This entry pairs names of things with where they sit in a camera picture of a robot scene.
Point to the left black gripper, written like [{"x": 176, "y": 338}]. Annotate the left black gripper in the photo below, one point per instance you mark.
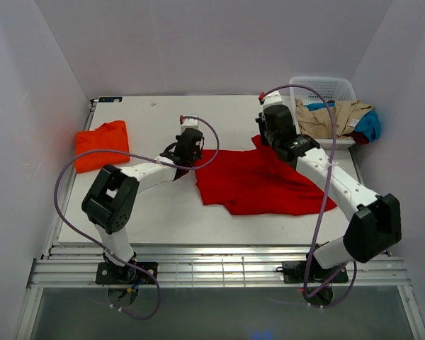
[{"x": 197, "y": 156}]

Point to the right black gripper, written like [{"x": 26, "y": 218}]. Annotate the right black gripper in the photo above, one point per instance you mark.
[{"x": 261, "y": 125}]

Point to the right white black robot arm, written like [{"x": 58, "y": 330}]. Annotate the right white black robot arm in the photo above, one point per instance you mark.
[{"x": 374, "y": 220}]

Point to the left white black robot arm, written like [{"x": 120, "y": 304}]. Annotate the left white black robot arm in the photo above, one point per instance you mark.
[{"x": 109, "y": 202}]

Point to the beige t shirt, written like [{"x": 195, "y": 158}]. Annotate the beige t shirt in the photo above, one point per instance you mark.
[{"x": 317, "y": 123}]

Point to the white plastic laundry basket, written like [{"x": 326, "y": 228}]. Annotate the white plastic laundry basket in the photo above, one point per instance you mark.
[{"x": 330, "y": 88}]

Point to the folded orange t shirt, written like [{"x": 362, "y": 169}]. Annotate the folded orange t shirt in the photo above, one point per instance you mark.
[{"x": 112, "y": 135}]

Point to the dark red t shirt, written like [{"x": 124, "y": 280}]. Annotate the dark red t shirt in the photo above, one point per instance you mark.
[{"x": 359, "y": 138}]

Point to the blue label sticker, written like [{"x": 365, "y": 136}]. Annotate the blue label sticker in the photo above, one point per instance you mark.
[{"x": 110, "y": 99}]

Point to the blue t shirt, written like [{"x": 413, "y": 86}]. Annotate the blue t shirt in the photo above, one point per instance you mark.
[{"x": 369, "y": 125}]

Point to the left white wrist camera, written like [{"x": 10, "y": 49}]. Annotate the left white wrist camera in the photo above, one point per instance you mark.
[{"x": 188, "y": 122}]

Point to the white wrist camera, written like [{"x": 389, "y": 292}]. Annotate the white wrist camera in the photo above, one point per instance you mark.
[
  {"x": 272, "y": 99},
  {"x": 188, "y": 122}
]

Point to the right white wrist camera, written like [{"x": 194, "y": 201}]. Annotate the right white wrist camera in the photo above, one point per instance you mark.
[{"x": 272, "y": 99}]

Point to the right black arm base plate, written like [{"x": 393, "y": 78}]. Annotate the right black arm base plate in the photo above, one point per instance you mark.
[{"x": 294, "y": 272}]

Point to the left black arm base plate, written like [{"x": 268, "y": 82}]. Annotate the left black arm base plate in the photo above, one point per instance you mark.
[{"x": 110, "y": 274}]

